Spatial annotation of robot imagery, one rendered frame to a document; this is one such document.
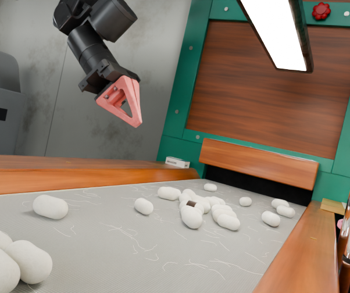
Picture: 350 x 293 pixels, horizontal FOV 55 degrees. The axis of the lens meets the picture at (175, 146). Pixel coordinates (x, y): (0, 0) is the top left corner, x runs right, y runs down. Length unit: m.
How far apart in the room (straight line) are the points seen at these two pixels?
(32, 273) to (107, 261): 0.08
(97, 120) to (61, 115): 0.54
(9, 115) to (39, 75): 0.64
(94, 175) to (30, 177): 0.13
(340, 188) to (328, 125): 0.16
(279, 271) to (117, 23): 0.45
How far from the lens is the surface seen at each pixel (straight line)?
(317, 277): 0.31
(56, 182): 0.51
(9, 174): 0.46
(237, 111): 0.98
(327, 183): 0.93
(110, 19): 0.60
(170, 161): 0.95
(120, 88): 0.55
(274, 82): 0.98
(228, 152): 0.90
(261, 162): 0.88
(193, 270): 0.31
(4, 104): 4.01
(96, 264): 0.29
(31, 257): 0.24
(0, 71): 4.09
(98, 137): 3.53
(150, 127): 3.15
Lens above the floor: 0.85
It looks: 2 degrees down
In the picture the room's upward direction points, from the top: 12 degrees clockwise
